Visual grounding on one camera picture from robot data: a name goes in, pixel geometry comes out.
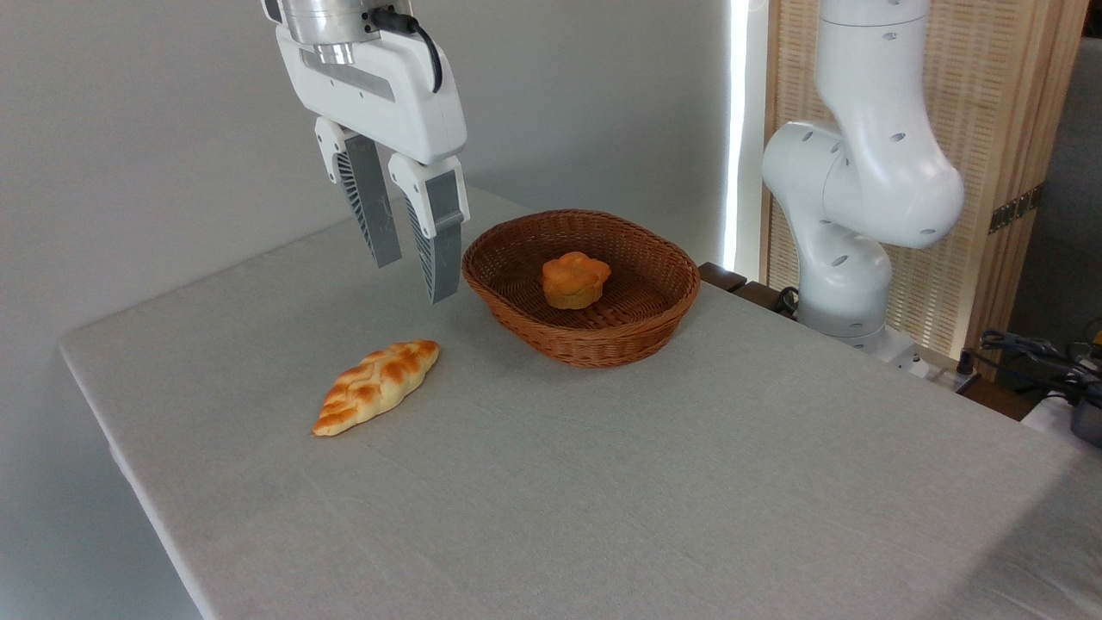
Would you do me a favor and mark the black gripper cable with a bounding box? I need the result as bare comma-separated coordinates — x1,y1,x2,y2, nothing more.
370,9,444,94

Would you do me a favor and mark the braided golden bread loaf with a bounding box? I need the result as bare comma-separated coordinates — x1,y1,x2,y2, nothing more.
312,338,441,437

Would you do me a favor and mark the flower-shaped golden bread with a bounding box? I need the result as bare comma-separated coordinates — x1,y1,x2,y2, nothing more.
542,251,613,311

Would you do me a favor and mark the dark wooden bench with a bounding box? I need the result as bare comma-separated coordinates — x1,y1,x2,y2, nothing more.
697,262,802,319

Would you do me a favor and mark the grey tablecloth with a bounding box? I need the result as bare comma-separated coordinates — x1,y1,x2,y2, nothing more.
59,181,1102,620

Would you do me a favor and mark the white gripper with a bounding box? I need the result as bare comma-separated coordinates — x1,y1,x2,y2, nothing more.
275,24,471,305

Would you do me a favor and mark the brown wicker basket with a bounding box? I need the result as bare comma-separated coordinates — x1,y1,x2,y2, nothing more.
461,208,702,369

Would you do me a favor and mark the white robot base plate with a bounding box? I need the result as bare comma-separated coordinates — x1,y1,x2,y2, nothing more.
839,325,935,380

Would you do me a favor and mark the black cable bundle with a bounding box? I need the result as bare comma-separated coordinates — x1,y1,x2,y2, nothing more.
957,330,1102,407

